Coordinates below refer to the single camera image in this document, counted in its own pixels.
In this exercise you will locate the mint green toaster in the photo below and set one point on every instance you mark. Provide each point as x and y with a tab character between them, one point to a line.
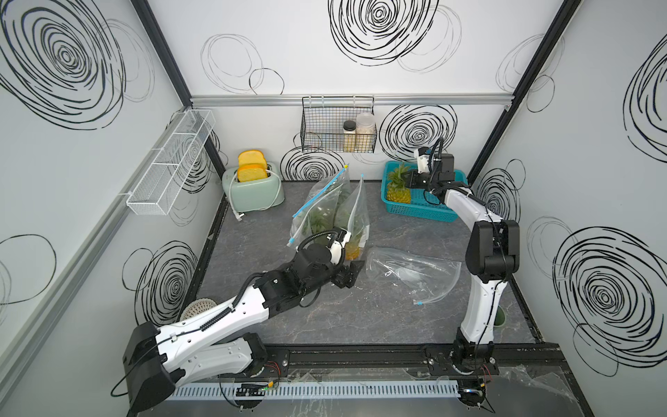
253	196

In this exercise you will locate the white woven ball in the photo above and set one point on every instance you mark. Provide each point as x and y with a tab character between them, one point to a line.
199	306

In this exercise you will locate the black wire wall basket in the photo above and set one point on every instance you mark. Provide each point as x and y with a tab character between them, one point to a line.
323	118

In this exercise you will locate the rear yellow toast slice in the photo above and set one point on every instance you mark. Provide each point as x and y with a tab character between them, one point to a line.
252	157

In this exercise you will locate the clear zip-top bag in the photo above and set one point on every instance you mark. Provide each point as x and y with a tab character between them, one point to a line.
428	279
352	215

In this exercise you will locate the dark-lid spice jar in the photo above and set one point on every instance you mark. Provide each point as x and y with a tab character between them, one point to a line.
349	134

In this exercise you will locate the rear blue-zip clear bag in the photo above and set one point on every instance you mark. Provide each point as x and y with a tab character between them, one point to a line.
319	211

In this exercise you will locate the front yellow toast slice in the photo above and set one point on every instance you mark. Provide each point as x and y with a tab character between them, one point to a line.
252	172

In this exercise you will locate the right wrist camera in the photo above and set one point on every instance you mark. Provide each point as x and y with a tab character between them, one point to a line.
423	156

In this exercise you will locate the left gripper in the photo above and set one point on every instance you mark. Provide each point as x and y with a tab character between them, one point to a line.
351	273

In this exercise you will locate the yellow toast slice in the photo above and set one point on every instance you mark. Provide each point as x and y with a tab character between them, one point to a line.
252	172
252	157

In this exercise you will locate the teal plastic basket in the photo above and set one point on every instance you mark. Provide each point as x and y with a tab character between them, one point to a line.
420	207

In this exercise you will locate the yellow pineapple green crown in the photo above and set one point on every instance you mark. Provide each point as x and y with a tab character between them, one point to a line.
397	192

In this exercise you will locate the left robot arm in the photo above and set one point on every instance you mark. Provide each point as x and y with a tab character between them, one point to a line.
158	360

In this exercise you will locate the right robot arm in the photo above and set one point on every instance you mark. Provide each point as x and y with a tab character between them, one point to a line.
492	255

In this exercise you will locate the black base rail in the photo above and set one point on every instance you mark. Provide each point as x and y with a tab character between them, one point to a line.
437	359

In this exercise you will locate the white-lid spice jar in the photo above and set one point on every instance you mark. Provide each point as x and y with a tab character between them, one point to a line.
365	132

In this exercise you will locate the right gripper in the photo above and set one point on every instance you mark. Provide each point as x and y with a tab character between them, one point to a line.
411	182

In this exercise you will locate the green ceramic cup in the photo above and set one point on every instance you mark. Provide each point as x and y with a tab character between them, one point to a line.
500	319

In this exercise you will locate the grey slotted cable duct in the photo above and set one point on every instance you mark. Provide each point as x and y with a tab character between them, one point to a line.
317	391

